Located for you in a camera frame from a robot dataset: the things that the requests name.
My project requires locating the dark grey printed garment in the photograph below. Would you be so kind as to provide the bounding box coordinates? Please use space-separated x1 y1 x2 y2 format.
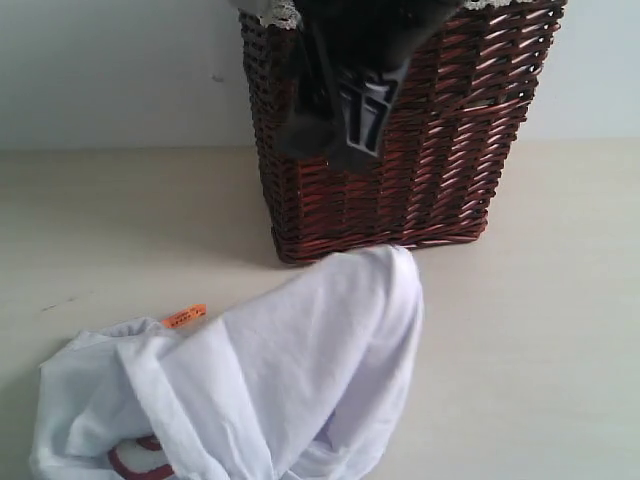
277 0 462 171

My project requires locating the white t-shirt red logo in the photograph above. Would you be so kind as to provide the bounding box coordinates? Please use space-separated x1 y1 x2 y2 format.
29 245 424 479

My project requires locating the dark brown wicker basket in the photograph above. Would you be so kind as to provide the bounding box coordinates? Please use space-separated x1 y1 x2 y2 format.
238 1 565 264

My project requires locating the orange clothing tag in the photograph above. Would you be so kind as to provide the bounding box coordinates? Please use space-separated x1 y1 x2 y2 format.
162 304 207 329

